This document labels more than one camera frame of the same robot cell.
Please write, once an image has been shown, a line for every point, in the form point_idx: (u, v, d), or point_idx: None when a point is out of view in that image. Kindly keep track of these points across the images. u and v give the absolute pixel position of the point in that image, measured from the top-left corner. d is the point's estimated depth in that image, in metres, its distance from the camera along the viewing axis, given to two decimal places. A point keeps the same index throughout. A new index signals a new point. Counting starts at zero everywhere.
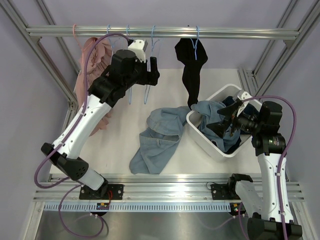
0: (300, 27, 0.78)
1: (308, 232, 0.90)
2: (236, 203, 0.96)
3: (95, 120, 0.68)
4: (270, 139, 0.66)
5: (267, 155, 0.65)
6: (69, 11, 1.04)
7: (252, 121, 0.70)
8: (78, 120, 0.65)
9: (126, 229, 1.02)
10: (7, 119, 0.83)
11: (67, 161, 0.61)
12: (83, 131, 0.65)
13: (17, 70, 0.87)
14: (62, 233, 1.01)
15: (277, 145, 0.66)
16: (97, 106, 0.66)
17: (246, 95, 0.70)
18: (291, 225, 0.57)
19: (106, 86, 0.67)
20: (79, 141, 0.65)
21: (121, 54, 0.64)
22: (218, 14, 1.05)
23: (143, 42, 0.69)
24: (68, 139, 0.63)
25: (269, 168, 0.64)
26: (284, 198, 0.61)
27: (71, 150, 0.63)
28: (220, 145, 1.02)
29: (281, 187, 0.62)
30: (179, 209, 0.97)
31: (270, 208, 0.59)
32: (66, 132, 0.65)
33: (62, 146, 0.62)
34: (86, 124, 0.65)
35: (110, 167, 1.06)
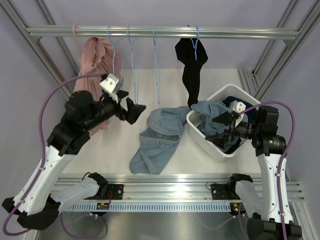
0: (300, 27, 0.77)
1: (308, 232, 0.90)
2: (236, 203, 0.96)
3: (58, 170, 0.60)
4: (270, 140, 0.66)
5: (267, 156, 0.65)
6: (69, 11, 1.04)
7: (251, 127, 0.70)
8: (37, 174, 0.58)
9: (126, 229, 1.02)
10: (8, 119, 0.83)
11: (27, 219, 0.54)
12: (44, 186, 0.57)
13: (17, 70, 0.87)
14: (62, 232, 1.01)
15: (277, 145, 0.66)
16: (56, 157, 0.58)
17: (241, 106, 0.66)
18: (290, 225, 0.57)
19: (64, 135, 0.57)
20: (41, 196, 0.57)
21: (76, 100, 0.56)
22: (218, 14, 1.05)
23: (115, 84, 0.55)
24: (28, 196, 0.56)
25: (269, 168, 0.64)
26: (284, 198, 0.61)
27: (32, 208, 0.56)
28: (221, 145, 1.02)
29: (281, 187, 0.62)
30: (179, 209, 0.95)
31: (270, 208, 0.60)
32: (27, 188, 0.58)
33: (22, 204, 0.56)
34: (46, 177, 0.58)
35: (110, 166, 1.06)
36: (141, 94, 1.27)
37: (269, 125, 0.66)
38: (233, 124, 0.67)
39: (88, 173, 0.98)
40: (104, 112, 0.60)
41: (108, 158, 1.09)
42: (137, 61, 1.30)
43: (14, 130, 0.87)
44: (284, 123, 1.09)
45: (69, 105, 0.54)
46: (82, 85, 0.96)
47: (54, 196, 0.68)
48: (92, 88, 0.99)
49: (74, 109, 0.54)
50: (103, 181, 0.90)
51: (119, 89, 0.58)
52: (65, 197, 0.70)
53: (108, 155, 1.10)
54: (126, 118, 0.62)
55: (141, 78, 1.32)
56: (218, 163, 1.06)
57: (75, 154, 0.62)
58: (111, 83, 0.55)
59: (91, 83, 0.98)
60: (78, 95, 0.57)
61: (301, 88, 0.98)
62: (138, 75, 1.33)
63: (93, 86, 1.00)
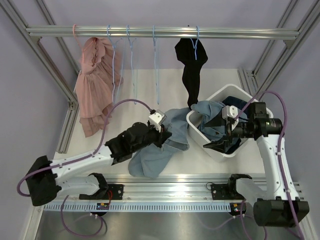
0: (300, 27, 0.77)
1: (308, 232, 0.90)
2: (236, 203, 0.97)
3: (99, 165, 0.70)
4: (266, 122, 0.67)
5: (266, 137, 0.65)
6: (69, 11, 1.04)
7: (246, 126, 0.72)
8: (86, 156, 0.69)
9: (126, 229, 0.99)
10: (7, 119, 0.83)
11: (48, 184, 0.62)
12: (83, 167, 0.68)
13: (17, 70, 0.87)
14: (62, 233, 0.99)
15: (274, 127, 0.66)
16: (107, 156, 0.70)
17: (234, 110, 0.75)
18: (297, 202, 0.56)
19: (118, 147, 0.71)
20: (74, 173, 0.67)
21: (137, 128, 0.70)
22: (218, 14, 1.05)
23: (161, 117, 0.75)
24: (67, 166, 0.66)
25: (269, 148, 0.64)
26: (287, 176, 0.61)
27: (61, 176, 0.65)
28: None
29: (283, 166, 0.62)
30: (179, 209, 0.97)
31: (275, 187, 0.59)
32: (69, 159, 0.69)
33: (58, 168, 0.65)
34: (90, 163, 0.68)
35: (110, 167, 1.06)
36: (140, 94, 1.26)
37: (261, 114, 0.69)
38: (230, 127, 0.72)
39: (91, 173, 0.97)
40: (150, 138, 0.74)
41: None
42: (136, 61, 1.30)
43: (15, 130, 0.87)
44: (283, 123, 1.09)
45: (131, 132, 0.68)
46: (81, 85, 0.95)
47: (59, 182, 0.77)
48: (91, 88, 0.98)
49: (133, 136, 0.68)
50: (104, 185, 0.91)
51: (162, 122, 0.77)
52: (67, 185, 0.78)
53: None
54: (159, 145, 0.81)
55: (141, 78, 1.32)
56: (218, 163, 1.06)
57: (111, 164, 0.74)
58: (158, 116, 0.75)
59: (91, 83, 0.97)
60: (138, 124, 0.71)
61: (300, 88, 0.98)
62: (138, 75, 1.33)
63: (92, 86, 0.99)
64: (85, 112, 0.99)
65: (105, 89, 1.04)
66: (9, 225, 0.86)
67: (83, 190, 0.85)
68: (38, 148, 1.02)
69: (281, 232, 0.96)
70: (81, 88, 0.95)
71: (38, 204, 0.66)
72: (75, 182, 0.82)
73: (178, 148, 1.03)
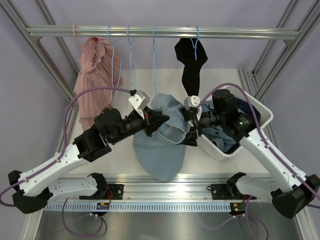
0: (300, 27, 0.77)
1: (308, 232, 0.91)
2: (236, 203, 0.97)
3: (70, 168, 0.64)
4: (239, 122, 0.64)
5: (248, 136, 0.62)
6: (69, 11, 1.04)
7: (213, 115, 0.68)
8: (52, 163, 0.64)
9: (126, 229, 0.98)
10: (7, 119, 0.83)
11: (21, 199, 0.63)
12: (50, 176, 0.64)
13: (17, 70, 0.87)
14: (62, 232, 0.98)
15: (248, 123, 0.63)
16: (72, 158, 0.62)
17: (195, 99, 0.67)
18: (309, 180, 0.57)
19: (89, 143, 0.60)
20: (43, 184, 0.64)
21: (105, 117, 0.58)
22: (218, 14, 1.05)
23: (141, 101, 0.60)
24: (33, 179, 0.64)
25: (258, 145, 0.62)
26: (286, 161, 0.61)
27: (30, 190, 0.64)
28: (220, 145, 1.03)
29: (278, 153, 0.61)
30: (179, 209, 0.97)
31: (285, 179, 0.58)
32: (37, 170, 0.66)
33: (25, 182, 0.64)
34: (57, 171, 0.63)
35: (110, 167, 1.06)
36: None
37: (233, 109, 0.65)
38: (195, 118, 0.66)
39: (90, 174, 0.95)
40: (131, 126, 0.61)
41: (108, 158, 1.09)
42: (136, 61, 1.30)
43: (14, 130, 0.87)
44: (283, 123, 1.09)
45: (97, 121, 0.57)
46: (81, 85, 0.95)
47: (51, 186, 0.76)
48: (91, 88, 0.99)
49: (100, 126, 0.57)
50: (104, 185, 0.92)
51: (144, 105, 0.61)
52: (59, 190, 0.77)
53: (108, 154, 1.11)
54: (151, 132, 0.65)
55: (141, 78, 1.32)
56: (218, 163, 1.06)
57: (90, 162, 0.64)
58: (137, 100, 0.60)
59: (91, 83, 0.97)
60: (108, 112, 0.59)
61: (300, 88, 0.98)
62: (138, 75, 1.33)
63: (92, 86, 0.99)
64: (85, 112, 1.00)
65: (104, 90, 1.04)
66: (9, 224, 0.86)
67: (81, 192, 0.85)
68: (38, 148, 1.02)
69: (281, 232, 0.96)
70: (81, 89, 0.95)
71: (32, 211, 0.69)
72: (70, 186, 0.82)
73: (169, 140, 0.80)
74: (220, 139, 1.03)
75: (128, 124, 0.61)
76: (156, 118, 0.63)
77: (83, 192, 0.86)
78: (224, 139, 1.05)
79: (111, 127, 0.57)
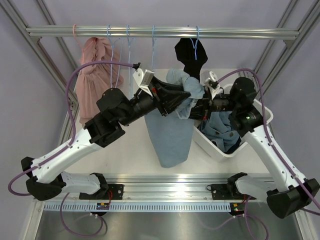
0: (300, 27, 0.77)
1: (308, 232, 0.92)
2: (236, 203, 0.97)
3: (82, 154, 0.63)
4: (246, 117, 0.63)
5: (253, 132, 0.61)
6: (69, 11, 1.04)
7: (226, 99, 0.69)
8: (62, 149, 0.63)
9: (126, 229, 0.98)
10: (7, 119, 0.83)
11: (34, 186, 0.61)
12: (62, 162, 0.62)
13: (17, 70, 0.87)
14: (62, 233, 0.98)
15: (255, 119, 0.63)
16: (84, 143, 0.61)
17: (213, 74, 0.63)
18: (308, 182, 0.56)
19: (101, 128, 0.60)
20: (56, 171, 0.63)
21: (107, 100, 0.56)
22: (218, 14, 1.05)
23: (143, 75, 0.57)
24: (45, 165, 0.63)
25: (260, 142, 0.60)
26: (288, 161, 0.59)
27: (43, 177, 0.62)
28: (220, 145, 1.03)
29: (280, 152, 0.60)
30: (179, 209, 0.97)
31: (283, 178, 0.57)
32: (48, 156, 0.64)
33: (38, 169, 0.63)
34: (68, 156, 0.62)
35: (110, 167, 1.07)
36: None
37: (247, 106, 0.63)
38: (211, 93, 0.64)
39: (93, 173, 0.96)
40: (140, 105, 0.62)
41: (108, 159, 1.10)
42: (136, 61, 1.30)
43: (14, 130, 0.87)
44: (283, 123, 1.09)
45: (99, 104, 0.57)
46: (82, 86, 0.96)
47: (63, 177, 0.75)
48: (91, 88, 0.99)
49: (103, 111, 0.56)
50: (104, 185, 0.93)
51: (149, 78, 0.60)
52: (71, 181, 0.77)
53: (108, 155, 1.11)
54: (166, 111, 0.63)
55: None
56: (218, 163, 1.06)
57: (102, 146, 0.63)
58: (139, 75, 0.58)
59: (91, 83, 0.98)
60: (109, 93, 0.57)
61: (300, 88, 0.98)
62: None
63: (93, 86, 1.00)
64: (85, 112, 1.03)
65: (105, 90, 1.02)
66: (9, 224, 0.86)
67: (86, 188, 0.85)
68: (38, 148, 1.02)
69: (282, 233, 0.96)
70: (81, 89, 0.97)
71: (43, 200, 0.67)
72: (79, 180, 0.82)
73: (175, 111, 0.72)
74: (221, 139, 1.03)
75: (137, 104, 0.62)
76: (169, 96, 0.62)
77: (86, 188, 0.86)
78: (224, 139, 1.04)
79: (114, 110, 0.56)
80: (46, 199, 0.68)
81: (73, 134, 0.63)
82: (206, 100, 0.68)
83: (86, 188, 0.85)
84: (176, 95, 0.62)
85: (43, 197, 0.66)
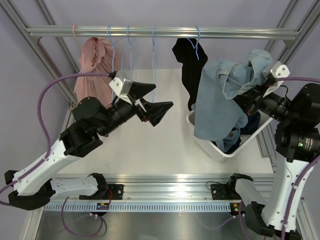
0: (300, 27, 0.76)
1: (308, 232, 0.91)
2: (236, 203, 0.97)
3: (60, 165, 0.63)
4: (300, 139, 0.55)
5: (289, 162, 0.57)
6: (69, 11, 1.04)
7: (283, 106, 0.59)
8: (40, 162, 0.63)
9: (126, 229, 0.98)
10: (7, 119, 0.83)
11: (15, 200, 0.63)
12: (40, 176, 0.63)
13: (17, 70, 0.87)
14: (61, 233, 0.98)
15: (307, 149, 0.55)
16: (59, 155, 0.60)
17: (282, 70, 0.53)
18: (289, 234, 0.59)
19: (76, 138, 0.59)
20: (36, 183, 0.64)
21: (83, 108, 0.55)
22: (218, 14, 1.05)
23: (122, 86, 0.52)
24: (24, 179, 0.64)
25: (287, 177, 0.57)
26: (293, 209, 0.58)
27: (23, 190, 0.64)
28: (220, 145, 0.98)
29: (295, 197, 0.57)
30: (179, 209, 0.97)
31: (273, 215, 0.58)
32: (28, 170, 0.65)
33: (18, 183, 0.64)
34: (45, 170, 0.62)
35: (110, 167, 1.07)
36: None
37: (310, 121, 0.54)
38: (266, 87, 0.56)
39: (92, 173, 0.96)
40: (118, 113, 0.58)
41: (108, 159, 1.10)
42: (136, 62, 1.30)
43: (14, 130, 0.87)
44: None
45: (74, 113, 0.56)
46: (81, 86, 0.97)
47: (53, 184, 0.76)
48: (91, 88, 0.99)
49: (78, 119, 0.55)
50: (104, 186, 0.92)
51: (128, 87, 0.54)
52: (62, 188, 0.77)
53: (108, 154, 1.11)
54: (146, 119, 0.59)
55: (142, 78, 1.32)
56: (218, 164, 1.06)
57: (82, 156, 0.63)
58: (117, 85, 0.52)
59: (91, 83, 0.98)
60: (85, 102, 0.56)
61: None
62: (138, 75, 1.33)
63: (92, 86, 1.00)
64: None
65: (105, 90, 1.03)
66: (9, 224, 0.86)
67: (81, 192, 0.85)
68: (38, 149, 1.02)
69: None
70: (81, 89, 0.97)
71: (30, 208, 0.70)
72: (72, 185, 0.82)
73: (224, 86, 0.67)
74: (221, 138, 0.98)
75: (115, 112, 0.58)
76: (153, 108, 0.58)
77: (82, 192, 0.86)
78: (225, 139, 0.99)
79: (90, 119, 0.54)
80: (34, 208, 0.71)
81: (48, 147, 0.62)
82: (257, 94, 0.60)
83: (82, 192, 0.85)
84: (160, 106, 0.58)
85: (32, 205, 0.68)
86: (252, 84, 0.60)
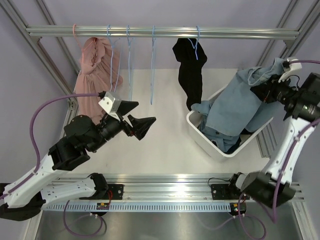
0: (300, 27, 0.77)
1: (308, 232, 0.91)
2: (236, 203, 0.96)
3: (49, 179, 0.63)
4: (305, 106, 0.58)
5: (294, 119, 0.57)
6: (69, 11, 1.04)
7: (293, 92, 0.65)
8: (30, 176, 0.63)
9: (126, 229, 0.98)
10: (7, 119, 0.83)
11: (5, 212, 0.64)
12: (29, 189, 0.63)
13: (17, 70, 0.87)
14: (62, 233, 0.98)
15: (310, 114, 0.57)
16: (48, 169, 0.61)
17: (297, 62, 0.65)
18: (284, 186, 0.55)
19: (65, 153, 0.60)
20: (25, 196, 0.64)
21: (75, 125, 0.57)
22: (218, 14, 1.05)
23: (112, 104, 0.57)
24: (14, 192, 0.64)
25: (290, 131, 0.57)
26: (291, 162, 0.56)
27: (13, 204, 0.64)
28: (220, 145, 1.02)
29: (294, 152, 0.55)
30: (179, 209, 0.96)
31: (272, 164, 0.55)
32: (18, 183, 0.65)
33: (8, 196, 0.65)
34: (33, 183, 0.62)
35: (110, 167, 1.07)
36: (141, 94, 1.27)
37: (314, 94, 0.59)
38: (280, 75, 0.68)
39: (91, 174, 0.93)
40: (107, 129, 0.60)
41: (109, 158, 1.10)
42: (136, 62, 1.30)
43: (14, 130, 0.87)
44: None
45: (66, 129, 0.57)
46: (81, 85, 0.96)
47: (44, 193, 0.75)
48: (91, 88, 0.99)
49: (68, 136, 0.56)
50: (104, 186, 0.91)
51: (116, 107, 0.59)
52: (53, 196, 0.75)
53: (108, 154, 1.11)
54: (133, 133, 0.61)
55: (142, 78, 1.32)
56: (218, 164, 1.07)
57: (70, 170, 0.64)
58: (107, 103, 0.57)
59: (91, 83, 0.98)
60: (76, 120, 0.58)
61: None
62: (138, 75, 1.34)
63: (92, 86, 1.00)
64: (85, 112, 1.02)
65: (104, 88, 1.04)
66: (9, 224, 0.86)
67: (78, 195, 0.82)
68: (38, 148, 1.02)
69: (281, 233, 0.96)
70: (81, 89, 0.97)
71: (21, 218, 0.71)
72: (66, 190, 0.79)
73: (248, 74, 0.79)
74: (221, 138, 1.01)
75: (104, 128, 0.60)
76: (138, 123, 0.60)
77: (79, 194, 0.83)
78: (224, 139, 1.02)
79: (81, 136, 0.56)
80: (24, 217, 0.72)
81: (38, 161, 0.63)
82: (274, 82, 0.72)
83: (78, 195, 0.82)
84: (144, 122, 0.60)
85: (24, 213, 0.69)
86: (270, 73, 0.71)
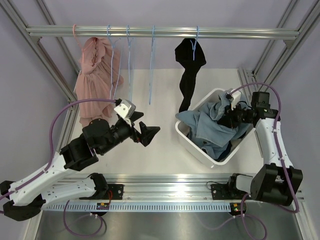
0: (300, 27, 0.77)
1: (308, 232, 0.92)
2: (236, 203, 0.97)
3: (58, 178, 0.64)
4: (264, 110, 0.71)
5: (262, 119, 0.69)
6: (69, 11, 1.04)
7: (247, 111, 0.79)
8: (39, 174, 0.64)
9: (126, 229, 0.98)
10: (7, 119, 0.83)
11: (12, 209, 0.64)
12: (38, 187, 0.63)
13: (16, 70, 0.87)
14: (62, 233, 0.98)
15: (269, 114, 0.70)
16: (60, 168, 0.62)
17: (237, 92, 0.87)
18: (291, 169, 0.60)
19: (75, 153, 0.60)
20: (32, 193, 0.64)
21: (94, 127, 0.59)
22: (218, 14, 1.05)
23: (128, 109, 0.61)
24: (21, 189, 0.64)
25: (266, 128, 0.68)
26: (283, 148, 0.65)
27: (19, 201, 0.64)
28: (210, 152, 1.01)
29: (279, 141, 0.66)
30: (179, 209, 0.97)
31: (270, 156, 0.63)
32: (26, 181, 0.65)
33: (15, 193, 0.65)
34: (43, 181, 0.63)
35: (111, 167, 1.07)
36: (141, 94, 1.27)
37: (263, 103, 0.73)
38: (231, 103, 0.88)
39: (91, 175, 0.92)
40: (120, 134, 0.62)
41: (108, 158, 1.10)
42: (136, 61, 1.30)
43: (13, 129, 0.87)
44: (283, 124, 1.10)
45: (85, 131, 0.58)
46: (81, 85, 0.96)
47: (43, 192, 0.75)
48: (91, 88, 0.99)
49: (88, 136, 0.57)
50: (104, 186, 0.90)
51: (131, 114, 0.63)
52: (53, 196, 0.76)
53: (108, 154, 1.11)
54: (140, 139, 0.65)
55: (142, 78, 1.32)
56: None
57: (79, 170, 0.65)
58: (124, 109, 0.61)
59: (91, 83, 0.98)
60: (95, 123, 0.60)
61: (300, 89, 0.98)
62: (138, 75, 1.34)
63: (92, 86, 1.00)
64: (85, 112, 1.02)
65: (104, 88, 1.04)
66: (9, 224, 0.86)
67: (77, 196, 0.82)
68: (38, 149, 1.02)
69: (281, 233, 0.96)
70: (81, 90, 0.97)
71: (20, 218, 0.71)
72: (65, 191, 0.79)
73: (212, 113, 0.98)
74: (210, 146, 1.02)
75: (116, 132, 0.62)
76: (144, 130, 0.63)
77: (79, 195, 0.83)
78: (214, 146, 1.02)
79: (100, 137, 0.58)
80: (23, 218, 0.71)
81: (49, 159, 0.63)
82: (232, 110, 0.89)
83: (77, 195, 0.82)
84: (152, 129, 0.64)
85: (24, 214, 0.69)
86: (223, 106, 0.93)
